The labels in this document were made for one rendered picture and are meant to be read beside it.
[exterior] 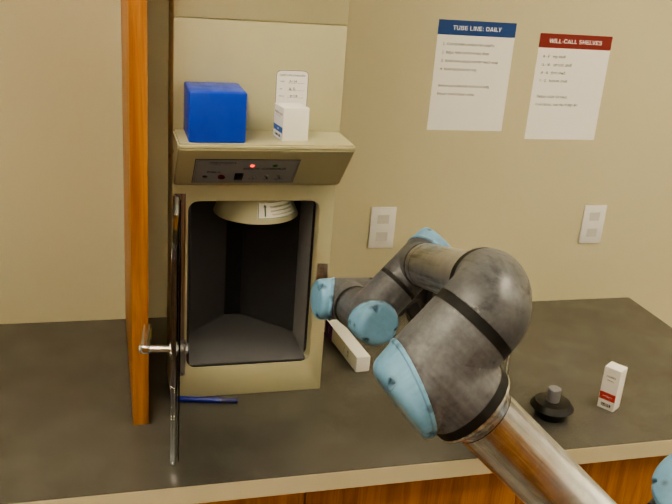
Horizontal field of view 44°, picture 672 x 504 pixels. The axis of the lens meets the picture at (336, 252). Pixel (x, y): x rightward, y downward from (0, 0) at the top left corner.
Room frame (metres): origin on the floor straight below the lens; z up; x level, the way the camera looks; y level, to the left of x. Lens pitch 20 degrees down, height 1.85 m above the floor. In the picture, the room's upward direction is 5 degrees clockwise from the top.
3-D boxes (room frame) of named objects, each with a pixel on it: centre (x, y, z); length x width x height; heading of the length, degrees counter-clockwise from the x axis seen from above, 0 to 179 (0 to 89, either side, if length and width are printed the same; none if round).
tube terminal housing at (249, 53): (1.67, 0.20, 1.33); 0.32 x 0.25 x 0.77; 107
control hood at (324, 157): (1.50, 0.15, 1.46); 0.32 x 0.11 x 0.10; 107
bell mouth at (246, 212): (1.66, 0.17, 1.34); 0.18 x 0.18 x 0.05
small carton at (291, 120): (1.51, 0.10, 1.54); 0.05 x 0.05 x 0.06; 25
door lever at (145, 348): (1.27, 0.29, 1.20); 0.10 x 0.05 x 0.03; 11
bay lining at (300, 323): (1.67, 0.20, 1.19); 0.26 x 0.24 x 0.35; 107
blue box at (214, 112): (1.47, 0.24, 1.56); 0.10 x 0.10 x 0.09; 17
